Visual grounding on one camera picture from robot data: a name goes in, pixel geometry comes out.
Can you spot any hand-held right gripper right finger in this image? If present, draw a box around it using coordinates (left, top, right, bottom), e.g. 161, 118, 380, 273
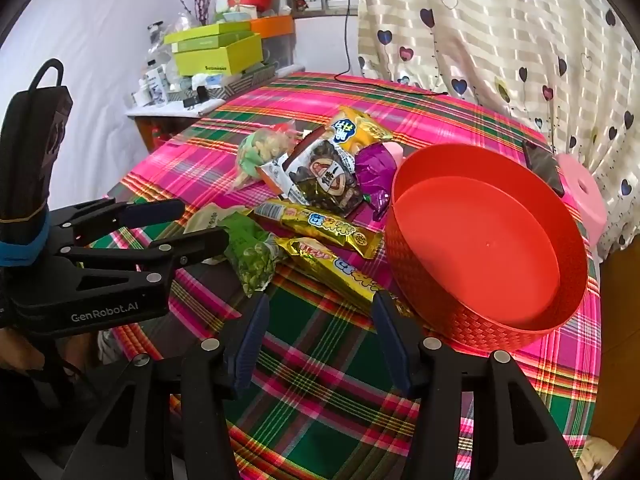
371, 290, 583, 480

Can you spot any green cardboard box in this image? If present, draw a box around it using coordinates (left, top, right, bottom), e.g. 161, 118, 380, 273
172, 32, 264, 77

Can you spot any red round woven basket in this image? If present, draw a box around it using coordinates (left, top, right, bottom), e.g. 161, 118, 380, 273
384, 143, 589, 353

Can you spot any white side table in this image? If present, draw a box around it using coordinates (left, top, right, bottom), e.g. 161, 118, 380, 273
125, 62, 306, 153

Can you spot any white orange snack packet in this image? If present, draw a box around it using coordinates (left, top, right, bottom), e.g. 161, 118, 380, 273
259, 152, 301, 198

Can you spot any wooden wardrobe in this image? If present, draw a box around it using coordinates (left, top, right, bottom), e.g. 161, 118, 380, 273
597, 245, 640, 461

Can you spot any green box lid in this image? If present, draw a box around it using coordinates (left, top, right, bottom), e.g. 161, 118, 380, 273
164, 21, 253, 53

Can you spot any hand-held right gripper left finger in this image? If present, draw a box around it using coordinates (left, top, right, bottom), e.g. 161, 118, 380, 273
60, 292, 271, 480

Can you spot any cream heart print curtain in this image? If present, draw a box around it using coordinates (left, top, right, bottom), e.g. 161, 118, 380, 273
356, 0, 640, 261

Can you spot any long gold snack packet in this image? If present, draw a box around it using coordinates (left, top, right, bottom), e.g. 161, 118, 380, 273
250, 199, 385, 260
277, 237, 416, 318

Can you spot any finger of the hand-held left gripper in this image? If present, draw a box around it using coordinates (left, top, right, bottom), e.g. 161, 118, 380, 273
30, 227, 230, 307
47, 198, 186, 247

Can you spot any pink green plaid tablecloth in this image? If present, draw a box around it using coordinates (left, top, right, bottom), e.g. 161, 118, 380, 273
102, 71, 601, 480

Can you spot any clear peanut packet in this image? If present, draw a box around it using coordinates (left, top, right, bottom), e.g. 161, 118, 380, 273
225, 127, 298, 196

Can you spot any purple snack packet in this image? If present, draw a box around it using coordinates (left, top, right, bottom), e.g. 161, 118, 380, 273
354, 142, 401, 223

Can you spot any black melon seed packet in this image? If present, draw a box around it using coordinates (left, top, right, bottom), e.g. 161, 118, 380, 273
277, 127, 366, 218

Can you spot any striped tray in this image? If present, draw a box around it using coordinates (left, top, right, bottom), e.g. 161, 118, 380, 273
167, 62, 278, 103

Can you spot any white printed carton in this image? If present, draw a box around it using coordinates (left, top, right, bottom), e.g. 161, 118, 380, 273
144, 64, 170, 107

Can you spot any green pea packet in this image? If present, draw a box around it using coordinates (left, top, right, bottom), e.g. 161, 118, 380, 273
220, 212, 288, 298

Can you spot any orange box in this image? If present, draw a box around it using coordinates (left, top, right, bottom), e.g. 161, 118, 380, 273
250, 15, 295, 40

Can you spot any yellow pastry snack packet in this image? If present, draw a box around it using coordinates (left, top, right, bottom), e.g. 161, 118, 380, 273
327, 106, 396, 156

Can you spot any black smartphone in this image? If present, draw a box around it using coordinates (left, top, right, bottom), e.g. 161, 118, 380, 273
521, 139, 566, 198

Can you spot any black cable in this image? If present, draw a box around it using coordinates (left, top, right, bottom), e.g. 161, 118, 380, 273
334, 0, 448, 97

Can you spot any translucent storage box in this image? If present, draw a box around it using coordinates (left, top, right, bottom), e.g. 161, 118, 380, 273
260, 35, 296, 68

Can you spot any pink plastic stool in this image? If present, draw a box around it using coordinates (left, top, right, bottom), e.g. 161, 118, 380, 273
555, 152, 608, 248

